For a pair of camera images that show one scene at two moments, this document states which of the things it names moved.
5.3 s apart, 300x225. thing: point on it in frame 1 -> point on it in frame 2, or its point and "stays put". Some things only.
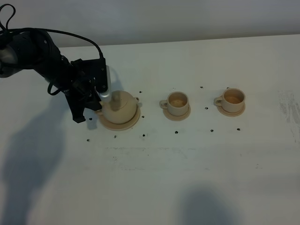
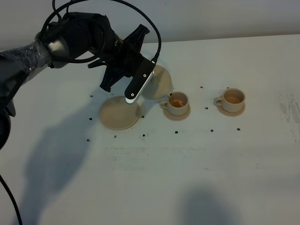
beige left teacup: (177, 103) stays put
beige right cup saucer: (223, 112) stays put
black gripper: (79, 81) -> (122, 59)
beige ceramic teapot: (121, 109) -> (159, 85)
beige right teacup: (232, 100) stays put
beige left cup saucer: (176, 117) stays put
